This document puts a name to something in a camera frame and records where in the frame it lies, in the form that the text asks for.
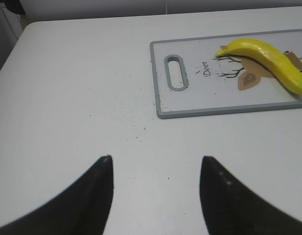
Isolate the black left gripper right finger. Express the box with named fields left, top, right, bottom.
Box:
left=199, top=156, right=302, bottom=235

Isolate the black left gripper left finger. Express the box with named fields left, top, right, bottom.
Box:
left=0, top=155, right=114, bottom=235

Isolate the yellow plastic banana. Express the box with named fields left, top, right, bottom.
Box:
left=215, top=38, right=302, bottom=95

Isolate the grey-rimmed white cutting board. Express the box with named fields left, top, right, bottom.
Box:
left=150, top=29, right=302, bottom=119

